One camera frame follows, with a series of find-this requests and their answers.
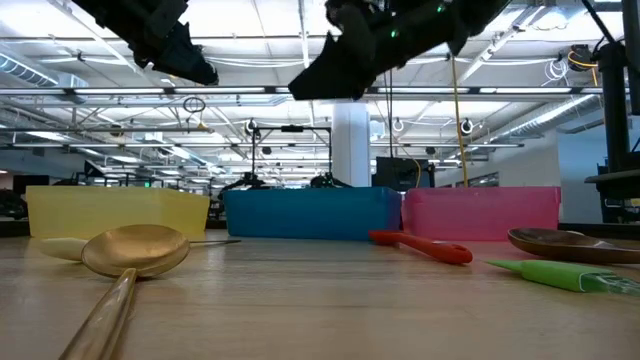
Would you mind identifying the gold metal spoon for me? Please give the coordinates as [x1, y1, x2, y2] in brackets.
[58, 223, 191, 360]

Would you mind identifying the red silicone spoon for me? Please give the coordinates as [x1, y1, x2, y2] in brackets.
[368, 229, 474, 266]

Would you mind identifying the black background station frame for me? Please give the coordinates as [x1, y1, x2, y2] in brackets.
[251, 125, 334, 190]

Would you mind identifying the blue plastic bin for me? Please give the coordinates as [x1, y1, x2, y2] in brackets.
[223, 187, 403, 242]

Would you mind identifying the black aluminium table frame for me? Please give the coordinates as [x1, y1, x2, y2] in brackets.
[0, 218, 640, 241]

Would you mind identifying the yellow hanging cable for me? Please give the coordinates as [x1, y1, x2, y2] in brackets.
[451, 53, 469, 189]

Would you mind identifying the dark wooden spoon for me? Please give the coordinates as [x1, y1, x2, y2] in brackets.
[507, 227, 640, 265]

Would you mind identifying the cream handled table knife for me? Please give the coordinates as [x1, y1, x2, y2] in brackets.
[38, 236, 242, 263]

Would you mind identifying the black background monitor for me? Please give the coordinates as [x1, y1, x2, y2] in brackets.
[372, 157, 435, 192]

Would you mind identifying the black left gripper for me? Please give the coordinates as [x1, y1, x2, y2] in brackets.
[106, 0, 220, 87]

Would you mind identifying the pink plastic bin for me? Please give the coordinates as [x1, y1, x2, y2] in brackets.
[401, 186, 562, 243]

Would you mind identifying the white pillar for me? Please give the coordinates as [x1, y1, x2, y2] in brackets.
[332, 102, 372, 189]

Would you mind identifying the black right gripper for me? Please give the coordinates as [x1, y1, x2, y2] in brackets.
[288, 0, 460, 101]

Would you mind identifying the yellow plastic bin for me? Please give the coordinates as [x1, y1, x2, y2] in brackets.
[25, 185, 211, 240]

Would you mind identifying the black monitor stand post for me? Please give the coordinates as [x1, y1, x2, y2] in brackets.
[597, 42, 632, 174]

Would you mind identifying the grey side desk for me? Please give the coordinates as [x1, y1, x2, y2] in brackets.
[583, 169, 640, 201]

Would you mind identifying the green spatula clear handle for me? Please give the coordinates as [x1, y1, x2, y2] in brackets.
[484, 258, 640, 296]

